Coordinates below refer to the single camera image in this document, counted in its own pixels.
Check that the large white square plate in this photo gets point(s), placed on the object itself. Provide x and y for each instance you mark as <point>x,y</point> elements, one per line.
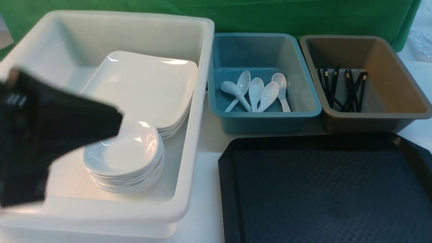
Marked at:
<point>152,89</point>

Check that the teal plastic bin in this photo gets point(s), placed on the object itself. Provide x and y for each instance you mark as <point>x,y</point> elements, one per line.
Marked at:
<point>263,55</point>

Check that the black serving tray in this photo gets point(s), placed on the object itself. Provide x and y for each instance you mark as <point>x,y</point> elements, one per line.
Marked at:
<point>353,188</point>

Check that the large white plastic bin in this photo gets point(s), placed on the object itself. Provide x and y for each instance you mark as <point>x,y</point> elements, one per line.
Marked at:
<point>64,48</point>

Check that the white bowl tray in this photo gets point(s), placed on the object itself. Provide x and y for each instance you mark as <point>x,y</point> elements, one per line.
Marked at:
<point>134,148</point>

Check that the green backdrop cloth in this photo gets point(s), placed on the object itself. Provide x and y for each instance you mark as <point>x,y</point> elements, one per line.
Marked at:
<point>389,19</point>

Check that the black chopsticks bundle in bin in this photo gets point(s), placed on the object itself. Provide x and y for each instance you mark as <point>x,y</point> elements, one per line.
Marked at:
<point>344,89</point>

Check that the brown plastic bin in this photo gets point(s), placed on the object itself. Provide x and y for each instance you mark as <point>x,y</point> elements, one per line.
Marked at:
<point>392,98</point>

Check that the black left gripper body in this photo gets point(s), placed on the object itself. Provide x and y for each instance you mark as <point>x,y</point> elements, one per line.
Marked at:
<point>38,124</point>

